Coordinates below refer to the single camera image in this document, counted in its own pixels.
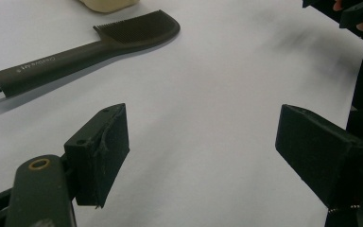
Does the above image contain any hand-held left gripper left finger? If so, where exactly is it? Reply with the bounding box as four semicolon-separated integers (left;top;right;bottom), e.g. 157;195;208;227
63;103;130;209

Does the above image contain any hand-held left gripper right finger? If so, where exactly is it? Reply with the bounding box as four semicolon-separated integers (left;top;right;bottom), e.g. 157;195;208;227
274;103;363;209

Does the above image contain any grey spatula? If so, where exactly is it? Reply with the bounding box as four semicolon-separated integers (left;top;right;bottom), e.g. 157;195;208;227
0;9;182;101

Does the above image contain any cream square cup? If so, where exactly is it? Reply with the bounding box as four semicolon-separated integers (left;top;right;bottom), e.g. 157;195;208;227
77;0;141;14

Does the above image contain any white board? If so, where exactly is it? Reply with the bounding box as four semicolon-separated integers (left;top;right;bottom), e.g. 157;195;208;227
0;0;363;227

